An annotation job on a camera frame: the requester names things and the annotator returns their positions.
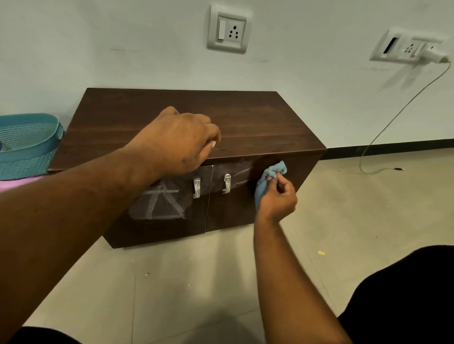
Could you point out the person's left hand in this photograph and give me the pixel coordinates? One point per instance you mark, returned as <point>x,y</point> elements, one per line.
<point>173,145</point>

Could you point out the person's right hand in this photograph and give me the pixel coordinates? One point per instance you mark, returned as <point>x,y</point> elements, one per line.
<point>280,203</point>

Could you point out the person's right thumb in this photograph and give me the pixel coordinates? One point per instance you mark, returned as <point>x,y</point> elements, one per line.
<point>282,180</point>

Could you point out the person's left thumb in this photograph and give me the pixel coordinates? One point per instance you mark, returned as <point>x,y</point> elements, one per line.
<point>208,150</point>

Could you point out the blue cleaning cloth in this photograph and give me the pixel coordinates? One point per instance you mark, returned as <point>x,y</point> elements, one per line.
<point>261,186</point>

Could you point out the person's left forearm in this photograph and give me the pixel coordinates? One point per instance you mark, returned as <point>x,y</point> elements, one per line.
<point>60,219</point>

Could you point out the person's right forearm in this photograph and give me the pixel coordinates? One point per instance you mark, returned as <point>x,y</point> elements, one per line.
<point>287,283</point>

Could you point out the dark brown wooden cabinet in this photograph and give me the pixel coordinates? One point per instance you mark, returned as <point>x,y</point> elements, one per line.
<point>255,124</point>

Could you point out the dark brown cabinet door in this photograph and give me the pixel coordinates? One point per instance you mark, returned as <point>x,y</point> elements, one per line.
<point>234,209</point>

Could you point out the chalk-marked cabinet door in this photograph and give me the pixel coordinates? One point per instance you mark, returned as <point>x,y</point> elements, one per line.
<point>166,216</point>

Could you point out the black skirting board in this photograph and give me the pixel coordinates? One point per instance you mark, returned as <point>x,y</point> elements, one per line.
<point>390,148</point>

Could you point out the person's right leg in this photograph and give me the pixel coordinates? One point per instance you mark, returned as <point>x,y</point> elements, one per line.
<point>408,301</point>

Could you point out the person's leg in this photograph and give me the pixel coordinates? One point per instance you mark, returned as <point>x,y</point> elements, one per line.
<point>408,301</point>
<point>46,336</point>

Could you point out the teal woven plastic basket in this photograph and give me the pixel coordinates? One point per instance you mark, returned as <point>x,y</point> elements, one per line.
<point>28,149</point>

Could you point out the pink mat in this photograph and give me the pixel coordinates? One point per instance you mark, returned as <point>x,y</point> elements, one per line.
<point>16,183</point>

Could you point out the white charger plug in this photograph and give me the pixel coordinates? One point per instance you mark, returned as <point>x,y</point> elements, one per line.
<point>435,55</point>

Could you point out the person's left leg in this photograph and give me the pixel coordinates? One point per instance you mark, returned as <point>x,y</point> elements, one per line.
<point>46,336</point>

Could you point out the white wall socket with switch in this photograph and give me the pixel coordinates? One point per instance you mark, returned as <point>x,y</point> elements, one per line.
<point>228,29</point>

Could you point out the white wall socket panel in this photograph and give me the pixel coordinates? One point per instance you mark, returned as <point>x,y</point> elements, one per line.
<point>399,45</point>

